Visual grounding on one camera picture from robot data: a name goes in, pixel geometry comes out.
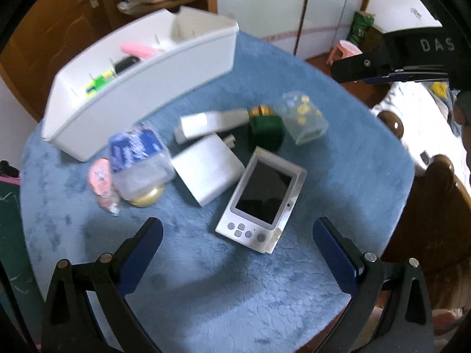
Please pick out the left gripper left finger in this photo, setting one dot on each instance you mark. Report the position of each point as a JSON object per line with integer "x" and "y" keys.
{"x": 116, "y": 275}

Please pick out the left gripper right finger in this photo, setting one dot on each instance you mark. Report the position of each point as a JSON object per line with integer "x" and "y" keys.
{"x": 356, "y": 276}

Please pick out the silver handheld game device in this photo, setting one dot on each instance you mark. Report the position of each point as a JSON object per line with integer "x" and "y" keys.
{"x": 262, "y": 202}

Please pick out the clear box with yellow pieces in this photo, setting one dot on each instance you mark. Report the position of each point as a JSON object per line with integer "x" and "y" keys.
{"x": 302, "y": 119}

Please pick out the white square box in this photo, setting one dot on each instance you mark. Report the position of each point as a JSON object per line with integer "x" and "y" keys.
{"x": 208, "y": 168}

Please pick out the white wedge-shaped box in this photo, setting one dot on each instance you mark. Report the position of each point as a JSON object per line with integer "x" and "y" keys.
{"x": 205, "y": 123}

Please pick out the colourful rubik's cube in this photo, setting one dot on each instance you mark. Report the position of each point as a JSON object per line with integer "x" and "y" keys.
{"x": 99, "y": 82}

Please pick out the small black object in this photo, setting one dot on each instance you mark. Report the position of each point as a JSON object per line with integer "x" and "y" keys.
{"x": 125, "y": 63}

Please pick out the pink cylindrical tube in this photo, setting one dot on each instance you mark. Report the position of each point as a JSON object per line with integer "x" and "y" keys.
{"x": 139, "y": 50}

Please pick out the pink plastic stool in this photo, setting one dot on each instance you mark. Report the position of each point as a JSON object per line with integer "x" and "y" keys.
{"x": 343, "y": 49}

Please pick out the gold round tin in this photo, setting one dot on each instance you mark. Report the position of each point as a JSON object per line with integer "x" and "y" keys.
{"x": 146, "y": 200}

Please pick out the pink oval packet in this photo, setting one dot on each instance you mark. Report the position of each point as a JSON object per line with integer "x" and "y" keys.
{"x": 100, "y": 182}

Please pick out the blue fuzzy table cover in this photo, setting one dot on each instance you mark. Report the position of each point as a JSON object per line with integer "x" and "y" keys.
{"x": 203, "y": 292}

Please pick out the green and gold bottle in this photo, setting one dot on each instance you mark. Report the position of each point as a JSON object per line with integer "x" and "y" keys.
{"x": 265, "y": 129}

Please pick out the white plastic organizer bin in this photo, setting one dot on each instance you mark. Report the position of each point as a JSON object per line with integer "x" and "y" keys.
{"x": 193, "y": 47}

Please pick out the brown wooden door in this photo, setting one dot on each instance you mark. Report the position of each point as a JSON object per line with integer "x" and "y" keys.
{"x": 51, "y": 34}

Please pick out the green chalkboard pink frame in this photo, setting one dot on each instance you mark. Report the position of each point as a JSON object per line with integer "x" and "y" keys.
{"x": 22, "y": 306}

